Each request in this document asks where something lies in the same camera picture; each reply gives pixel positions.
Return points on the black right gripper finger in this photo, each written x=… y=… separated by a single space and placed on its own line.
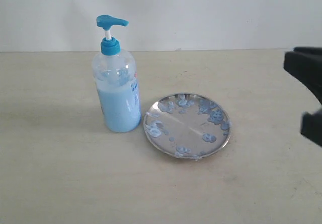
x=304 y=64
x=311 y=127

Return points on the blue pump soap bottle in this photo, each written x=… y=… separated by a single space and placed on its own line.
x=115 y=75

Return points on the round steel plate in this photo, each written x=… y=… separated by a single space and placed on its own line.
x=187 y=126

